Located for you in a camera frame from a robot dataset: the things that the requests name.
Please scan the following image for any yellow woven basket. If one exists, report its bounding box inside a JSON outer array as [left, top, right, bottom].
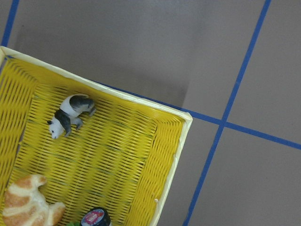
[[0, 47, 192, 226]]

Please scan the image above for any panda figurine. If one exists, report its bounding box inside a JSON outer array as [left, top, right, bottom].
[[47, 94, 96, 139]]

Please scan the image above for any small battery can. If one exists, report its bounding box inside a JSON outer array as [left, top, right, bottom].
[[80, 207, 112, 226]]

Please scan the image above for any toy croissant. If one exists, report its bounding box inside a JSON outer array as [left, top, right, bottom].
[[2, 174, 66, 226]]

